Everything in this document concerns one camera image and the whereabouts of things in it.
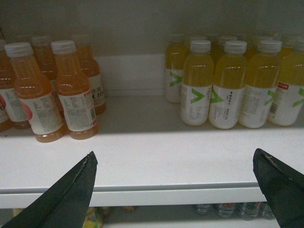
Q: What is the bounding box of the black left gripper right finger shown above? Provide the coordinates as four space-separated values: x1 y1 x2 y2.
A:
253 148 304 228

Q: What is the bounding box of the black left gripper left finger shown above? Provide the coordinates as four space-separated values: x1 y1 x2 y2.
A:
3 151 98 228

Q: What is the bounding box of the yellow juice bottle rightmost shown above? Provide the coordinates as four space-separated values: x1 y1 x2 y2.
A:
268 38 304 126

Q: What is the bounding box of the yellow juice bottle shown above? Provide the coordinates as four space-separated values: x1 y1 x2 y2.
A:
238 40 282 129
180 39 214 126
209 40 247 129
268 38 304 126
164 33 188 103

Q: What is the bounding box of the orange juice bottle front right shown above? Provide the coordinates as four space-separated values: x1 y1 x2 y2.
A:
51 40 99 140

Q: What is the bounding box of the orange juice bottle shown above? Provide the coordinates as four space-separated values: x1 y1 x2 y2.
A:
4 42 67 143
71 34 106 115
51 40 99 140
0 39 14 132

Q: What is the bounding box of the orange juice bottle front left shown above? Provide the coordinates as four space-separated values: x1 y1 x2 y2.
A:
4 42 67 143

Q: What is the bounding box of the yellow juice bottle front right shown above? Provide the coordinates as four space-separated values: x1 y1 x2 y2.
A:
238 40 282 129

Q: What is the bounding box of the yellow juice bottle front middle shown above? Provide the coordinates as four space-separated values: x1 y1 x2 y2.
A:
209 40 247 129

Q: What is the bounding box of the orange juice bottle leftmost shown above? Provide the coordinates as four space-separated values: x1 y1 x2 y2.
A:
0 39 14 132

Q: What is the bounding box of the yellow juice bottle front left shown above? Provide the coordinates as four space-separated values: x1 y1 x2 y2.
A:
180 39 214 126

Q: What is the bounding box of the orange juice bottle back right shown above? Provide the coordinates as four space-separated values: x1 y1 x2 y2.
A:
71 34 106 115

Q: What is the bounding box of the yellow juice bottle back left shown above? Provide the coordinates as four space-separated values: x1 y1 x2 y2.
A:
164 33 188 103

